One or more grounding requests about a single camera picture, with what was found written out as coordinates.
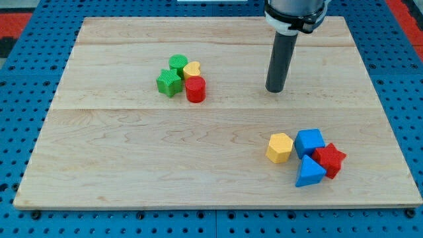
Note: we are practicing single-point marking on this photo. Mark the blue triangle block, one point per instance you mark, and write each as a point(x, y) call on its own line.
point(309, 172)

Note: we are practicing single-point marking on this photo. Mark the yellow hexagon block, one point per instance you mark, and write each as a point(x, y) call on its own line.
point(279, 148)

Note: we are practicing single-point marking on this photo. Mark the light wooden board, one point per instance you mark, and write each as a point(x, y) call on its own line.
point(112, 141)

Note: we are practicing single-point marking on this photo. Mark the green star block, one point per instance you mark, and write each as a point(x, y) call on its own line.
point(169, 82)

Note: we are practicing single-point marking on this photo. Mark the dark grey cylindrical pointer rod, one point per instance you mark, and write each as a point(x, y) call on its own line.
point(280, 60)

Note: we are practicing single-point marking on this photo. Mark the red star block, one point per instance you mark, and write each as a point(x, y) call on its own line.
point(330, 158)

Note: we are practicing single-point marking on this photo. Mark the yellow heart block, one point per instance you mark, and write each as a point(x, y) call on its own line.
point(191, 69)

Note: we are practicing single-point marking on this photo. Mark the green cylinder block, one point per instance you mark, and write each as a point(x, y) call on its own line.
point(178, 62)

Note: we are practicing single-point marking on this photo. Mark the blue cube block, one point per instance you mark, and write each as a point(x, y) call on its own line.
point(307, 141)

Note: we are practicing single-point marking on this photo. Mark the red cylinder block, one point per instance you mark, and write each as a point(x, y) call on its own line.
point(195, 89)

